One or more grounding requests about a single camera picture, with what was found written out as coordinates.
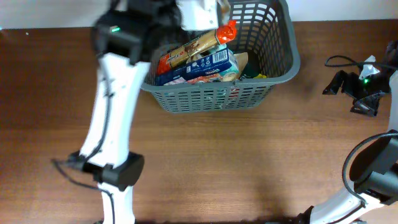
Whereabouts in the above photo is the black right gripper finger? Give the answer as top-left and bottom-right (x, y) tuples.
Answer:
(322, 70), (346, 95)
(350, 92), (386, 117)

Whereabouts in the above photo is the San Remo spaghetti pack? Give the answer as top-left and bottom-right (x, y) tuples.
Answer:
(157, 20), (237, 75)

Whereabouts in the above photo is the blue tissue pack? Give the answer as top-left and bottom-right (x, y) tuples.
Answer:
(155, 48), (239, 86)

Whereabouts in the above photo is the green Nescafe coffee bag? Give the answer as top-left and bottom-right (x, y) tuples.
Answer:
(239, 52), (268, 100)

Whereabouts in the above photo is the beige paper pouch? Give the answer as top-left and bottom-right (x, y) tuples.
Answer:
(222, 52), (248, 82)

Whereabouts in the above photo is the beige granola pouch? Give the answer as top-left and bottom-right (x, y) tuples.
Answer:
(217, 0), (231, 17)

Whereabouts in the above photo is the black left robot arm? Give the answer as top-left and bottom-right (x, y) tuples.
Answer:
(65, 1), (183, 223)

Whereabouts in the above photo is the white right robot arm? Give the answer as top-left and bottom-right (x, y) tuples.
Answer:
(292, 41), (397, 224)

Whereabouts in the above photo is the grey plastic basket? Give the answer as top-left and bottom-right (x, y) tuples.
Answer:
(141, 0), (300, 113)

